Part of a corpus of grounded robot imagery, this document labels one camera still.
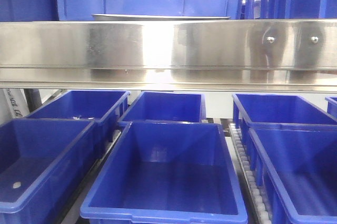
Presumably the silver metal tray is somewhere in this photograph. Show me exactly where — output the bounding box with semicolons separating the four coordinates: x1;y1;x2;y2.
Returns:
92;14;230;21

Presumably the blue bin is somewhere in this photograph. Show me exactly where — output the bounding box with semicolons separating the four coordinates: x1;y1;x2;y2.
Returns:
232;93;336;145
1;119;96;223
117;91;206;128
27;90;130;159
249;129;336;223

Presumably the white lettered bag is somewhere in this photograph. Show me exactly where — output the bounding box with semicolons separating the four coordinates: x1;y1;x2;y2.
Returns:
1;88;29;124

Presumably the blue bin far right edge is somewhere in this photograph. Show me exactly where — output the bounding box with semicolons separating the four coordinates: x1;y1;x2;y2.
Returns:
325;96;337;118

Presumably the small white disc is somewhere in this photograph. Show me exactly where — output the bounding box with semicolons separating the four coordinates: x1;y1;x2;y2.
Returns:
12;181;22;189

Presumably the left rail screw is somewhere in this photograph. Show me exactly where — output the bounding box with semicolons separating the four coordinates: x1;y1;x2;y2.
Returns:
266;36;275;44

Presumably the rail screw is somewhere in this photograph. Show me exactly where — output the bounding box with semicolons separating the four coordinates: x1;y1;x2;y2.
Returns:
266;36;275;44
310;36;319;44

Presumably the dark vertical post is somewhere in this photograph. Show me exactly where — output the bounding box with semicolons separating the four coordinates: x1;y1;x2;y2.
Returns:
24;89;42;112

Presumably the right rail screw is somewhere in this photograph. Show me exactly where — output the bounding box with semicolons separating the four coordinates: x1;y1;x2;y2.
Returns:
310;36;319;44

